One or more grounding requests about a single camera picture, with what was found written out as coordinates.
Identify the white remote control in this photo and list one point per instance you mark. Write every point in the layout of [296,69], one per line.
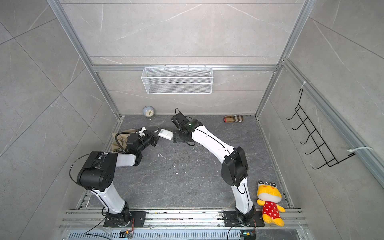
[163,133]

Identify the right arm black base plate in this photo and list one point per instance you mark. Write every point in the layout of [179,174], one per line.
[236,219]

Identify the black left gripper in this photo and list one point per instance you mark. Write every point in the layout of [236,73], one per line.
[151,136]

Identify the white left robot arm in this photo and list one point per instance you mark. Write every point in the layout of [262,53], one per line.
[97,173]

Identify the white wire mesh basket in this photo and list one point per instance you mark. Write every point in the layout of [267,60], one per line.
[178,80]

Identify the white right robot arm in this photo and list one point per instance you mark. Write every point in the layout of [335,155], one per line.
[234,162]

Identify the yellow plush toy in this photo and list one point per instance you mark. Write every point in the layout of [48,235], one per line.
[269,197]

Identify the beige cap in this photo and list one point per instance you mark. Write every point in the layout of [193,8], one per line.
[120,140]

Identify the small grey desk clock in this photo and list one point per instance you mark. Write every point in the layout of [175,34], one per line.
[149,112]

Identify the aluminium front rail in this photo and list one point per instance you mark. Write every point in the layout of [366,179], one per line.
[182,219]

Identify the black wall hook rack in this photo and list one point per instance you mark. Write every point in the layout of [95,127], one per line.
[314,135]

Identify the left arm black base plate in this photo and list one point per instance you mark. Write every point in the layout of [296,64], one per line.
[126,220]

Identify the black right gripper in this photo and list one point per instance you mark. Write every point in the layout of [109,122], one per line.
[176,138]

